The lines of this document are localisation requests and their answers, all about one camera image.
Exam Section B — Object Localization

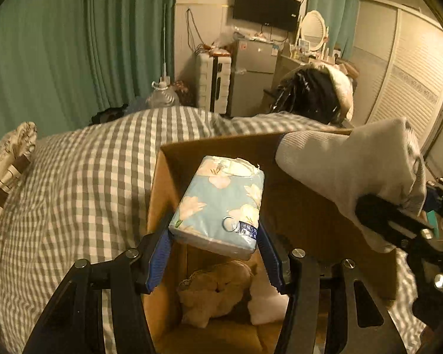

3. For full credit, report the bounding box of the blue floral tissue pack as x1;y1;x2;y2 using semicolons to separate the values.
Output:
169;156;265;260

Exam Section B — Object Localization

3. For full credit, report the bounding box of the grey checked duvet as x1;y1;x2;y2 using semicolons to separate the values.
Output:
0;105;429;354

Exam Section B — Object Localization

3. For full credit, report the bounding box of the white ribbed suitcase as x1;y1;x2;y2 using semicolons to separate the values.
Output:
196;48;231;114

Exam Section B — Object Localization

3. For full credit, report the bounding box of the black wall television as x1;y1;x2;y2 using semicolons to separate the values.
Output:
233;0;301;32

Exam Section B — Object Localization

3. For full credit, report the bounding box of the silver mini fridge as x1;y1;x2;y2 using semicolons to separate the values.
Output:
227;39;278;117

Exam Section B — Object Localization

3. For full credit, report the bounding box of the large water bottle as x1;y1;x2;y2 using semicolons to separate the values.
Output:
146;77;180;109

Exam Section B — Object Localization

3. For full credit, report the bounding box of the chair with piled clothes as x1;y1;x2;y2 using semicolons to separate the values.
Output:
261;62;354;126

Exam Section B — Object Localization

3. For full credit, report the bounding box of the white louvred wardrobe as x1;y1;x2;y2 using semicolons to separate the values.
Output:
350;0;443;148

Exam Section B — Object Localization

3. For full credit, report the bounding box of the white rolled sock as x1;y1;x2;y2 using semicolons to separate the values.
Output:
247;264;289;325

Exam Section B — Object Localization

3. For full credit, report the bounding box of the oval white vanity mirror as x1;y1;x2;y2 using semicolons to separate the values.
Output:
300;10;326;53

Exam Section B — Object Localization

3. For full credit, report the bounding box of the cream cloth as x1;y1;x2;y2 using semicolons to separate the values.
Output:
177;260;257;328

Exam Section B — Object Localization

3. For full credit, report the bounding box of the open cardboard box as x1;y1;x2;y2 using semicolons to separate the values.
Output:
144;133;405;353

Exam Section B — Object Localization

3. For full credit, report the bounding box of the large green curtain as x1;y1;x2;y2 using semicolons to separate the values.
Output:
0;0;175;139

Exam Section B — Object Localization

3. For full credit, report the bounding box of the green curtain by wardrobe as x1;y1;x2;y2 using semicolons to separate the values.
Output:
307;0;359;59

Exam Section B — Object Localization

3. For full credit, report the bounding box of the grey knitted glove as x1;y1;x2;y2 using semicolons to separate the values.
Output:
275;117;426;253

